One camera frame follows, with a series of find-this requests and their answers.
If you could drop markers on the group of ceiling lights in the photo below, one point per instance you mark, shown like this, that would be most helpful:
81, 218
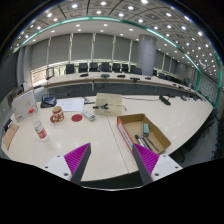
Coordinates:
103, 3

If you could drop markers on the row of black office chairs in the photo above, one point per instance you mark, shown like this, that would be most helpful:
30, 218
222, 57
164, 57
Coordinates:
105, 67

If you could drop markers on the flat round red coaster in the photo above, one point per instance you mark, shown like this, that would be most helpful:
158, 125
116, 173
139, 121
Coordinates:
76, 118

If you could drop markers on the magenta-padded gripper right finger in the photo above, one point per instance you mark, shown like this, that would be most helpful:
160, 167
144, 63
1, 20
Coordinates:
146, 157

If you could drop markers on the black clip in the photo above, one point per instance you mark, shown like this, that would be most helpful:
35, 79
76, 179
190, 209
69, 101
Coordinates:
101, 107

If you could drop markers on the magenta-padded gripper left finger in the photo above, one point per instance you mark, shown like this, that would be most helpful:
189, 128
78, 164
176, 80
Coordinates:
77, 157

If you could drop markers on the white paper ream box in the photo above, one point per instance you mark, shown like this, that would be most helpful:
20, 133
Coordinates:
24, 106

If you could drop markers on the small black monitor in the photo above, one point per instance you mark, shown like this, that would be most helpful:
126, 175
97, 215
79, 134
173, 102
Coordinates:
50, 72

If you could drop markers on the red floral ceramic mug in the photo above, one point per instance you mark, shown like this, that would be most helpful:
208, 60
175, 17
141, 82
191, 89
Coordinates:
57, 115

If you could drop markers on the small white cardboard box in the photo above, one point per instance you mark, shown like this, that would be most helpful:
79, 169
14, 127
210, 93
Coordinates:
111, 100

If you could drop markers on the open brown cardboard box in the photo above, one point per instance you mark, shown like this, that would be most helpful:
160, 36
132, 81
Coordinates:
133, 126

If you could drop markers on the small teal box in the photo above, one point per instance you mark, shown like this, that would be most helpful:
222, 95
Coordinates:
145, 129

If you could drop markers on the brown paper envelope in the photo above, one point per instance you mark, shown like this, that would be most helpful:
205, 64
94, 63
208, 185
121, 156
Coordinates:
10, 135

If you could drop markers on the long curved conference desk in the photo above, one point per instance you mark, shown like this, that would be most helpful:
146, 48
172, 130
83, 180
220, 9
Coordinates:
100, 87

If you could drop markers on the black bag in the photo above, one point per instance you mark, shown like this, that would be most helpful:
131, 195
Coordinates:
48, 101

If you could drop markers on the black power strip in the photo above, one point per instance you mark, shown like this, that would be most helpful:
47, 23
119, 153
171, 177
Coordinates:
165, 100

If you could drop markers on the white remote control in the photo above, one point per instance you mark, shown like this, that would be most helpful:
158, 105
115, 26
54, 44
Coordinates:
88, 115

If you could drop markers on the clear red-capped water bottle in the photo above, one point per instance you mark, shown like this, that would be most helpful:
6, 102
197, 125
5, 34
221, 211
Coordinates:
40, 130

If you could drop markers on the dark marker pen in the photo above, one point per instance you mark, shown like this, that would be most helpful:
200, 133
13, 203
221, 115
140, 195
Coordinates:
140, 141
152, 143

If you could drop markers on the white printed paper sheet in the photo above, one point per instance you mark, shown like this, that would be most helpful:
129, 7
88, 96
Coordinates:
70, 104

